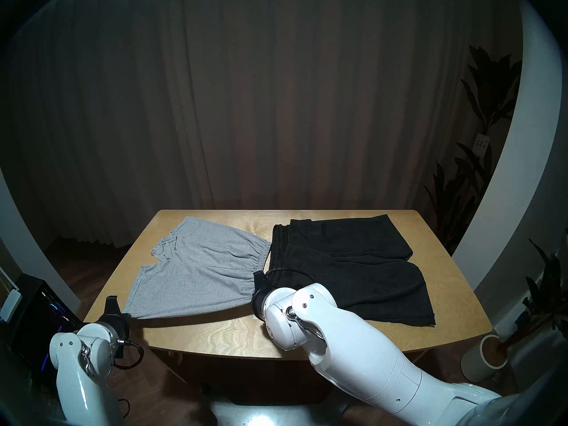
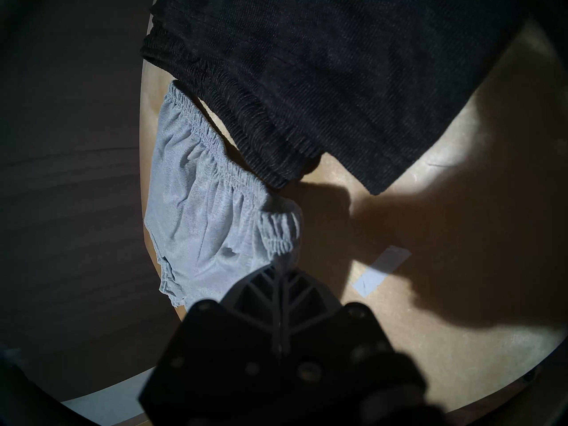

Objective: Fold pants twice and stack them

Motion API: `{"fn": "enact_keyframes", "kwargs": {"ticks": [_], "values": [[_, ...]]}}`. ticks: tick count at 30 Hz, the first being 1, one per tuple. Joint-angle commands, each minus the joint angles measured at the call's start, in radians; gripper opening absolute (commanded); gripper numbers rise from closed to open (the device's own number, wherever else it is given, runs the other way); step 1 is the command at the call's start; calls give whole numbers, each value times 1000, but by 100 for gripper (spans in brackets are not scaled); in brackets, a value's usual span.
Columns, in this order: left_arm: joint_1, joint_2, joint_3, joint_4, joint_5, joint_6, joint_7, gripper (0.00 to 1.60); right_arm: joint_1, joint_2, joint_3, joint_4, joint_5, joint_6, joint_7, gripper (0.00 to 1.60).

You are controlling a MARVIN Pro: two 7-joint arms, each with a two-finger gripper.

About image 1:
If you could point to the brown pleated curtain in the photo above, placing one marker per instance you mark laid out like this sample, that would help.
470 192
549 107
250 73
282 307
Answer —
266 96

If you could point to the small dark potted plant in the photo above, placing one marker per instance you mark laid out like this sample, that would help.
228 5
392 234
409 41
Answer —
546 296

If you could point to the black shorts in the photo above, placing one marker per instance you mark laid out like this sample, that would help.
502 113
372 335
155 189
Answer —
355 270

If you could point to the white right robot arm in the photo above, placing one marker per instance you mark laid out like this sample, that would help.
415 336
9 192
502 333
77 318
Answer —
355 349

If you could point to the white plant tag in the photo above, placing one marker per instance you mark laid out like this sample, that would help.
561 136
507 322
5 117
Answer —
482 142

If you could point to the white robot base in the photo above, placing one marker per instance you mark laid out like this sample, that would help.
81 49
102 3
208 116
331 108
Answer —
266 414

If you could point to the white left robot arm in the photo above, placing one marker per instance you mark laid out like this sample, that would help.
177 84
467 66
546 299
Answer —
80 376

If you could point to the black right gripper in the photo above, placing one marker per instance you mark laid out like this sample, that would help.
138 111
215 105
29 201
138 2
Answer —
261 303

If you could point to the tall dark leafy plant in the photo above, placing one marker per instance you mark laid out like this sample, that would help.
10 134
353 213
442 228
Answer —
488 88

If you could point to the small white box device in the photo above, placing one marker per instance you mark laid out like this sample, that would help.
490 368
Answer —
9 306

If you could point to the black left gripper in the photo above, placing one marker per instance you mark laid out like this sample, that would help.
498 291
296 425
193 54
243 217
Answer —
120 323

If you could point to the grey shorts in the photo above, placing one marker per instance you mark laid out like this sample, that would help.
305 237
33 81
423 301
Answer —
204 274

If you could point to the black computer tower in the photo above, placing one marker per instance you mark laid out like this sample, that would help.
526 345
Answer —
35 323

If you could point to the white round plant pot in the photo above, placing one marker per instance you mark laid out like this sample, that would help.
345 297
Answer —
477 363

